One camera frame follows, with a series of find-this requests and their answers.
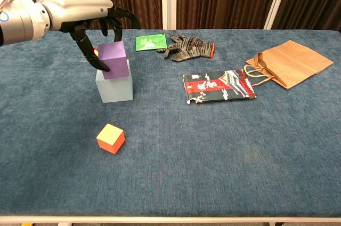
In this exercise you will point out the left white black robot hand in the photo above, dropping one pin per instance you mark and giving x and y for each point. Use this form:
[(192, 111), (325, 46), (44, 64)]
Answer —
[(77, 8)]

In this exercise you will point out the large light blue cube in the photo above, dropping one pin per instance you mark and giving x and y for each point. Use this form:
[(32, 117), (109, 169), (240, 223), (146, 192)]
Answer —
[(114, 90)]

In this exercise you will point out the purple cube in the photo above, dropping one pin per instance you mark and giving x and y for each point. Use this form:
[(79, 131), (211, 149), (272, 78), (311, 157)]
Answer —
[(114, 60)]

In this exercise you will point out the grey striped work glove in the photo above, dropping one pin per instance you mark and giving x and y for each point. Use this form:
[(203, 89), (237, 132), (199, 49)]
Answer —
[(189, 47)]

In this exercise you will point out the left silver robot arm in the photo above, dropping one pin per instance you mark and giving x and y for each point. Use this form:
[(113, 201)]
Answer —
[(18, 20)]

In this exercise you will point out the yellow rubber chicken toy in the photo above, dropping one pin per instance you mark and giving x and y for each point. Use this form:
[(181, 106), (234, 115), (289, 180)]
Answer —
[(95, 49)]

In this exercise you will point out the brown paper bag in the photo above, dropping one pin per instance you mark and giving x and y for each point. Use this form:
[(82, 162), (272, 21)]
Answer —
[(290, 60)]

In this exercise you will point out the dark patterned paper bag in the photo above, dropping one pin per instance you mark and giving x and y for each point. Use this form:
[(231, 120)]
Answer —
[(215, 87)]

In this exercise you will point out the green foil packet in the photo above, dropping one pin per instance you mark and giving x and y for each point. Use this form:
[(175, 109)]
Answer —
[(150, 42)]

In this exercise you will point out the blue table mat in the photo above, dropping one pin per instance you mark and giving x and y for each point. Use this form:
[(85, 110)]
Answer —
[(186, 156)]

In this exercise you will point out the small orange yellow cube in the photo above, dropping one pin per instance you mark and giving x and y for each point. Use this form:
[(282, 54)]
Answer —
[(109, 135)]

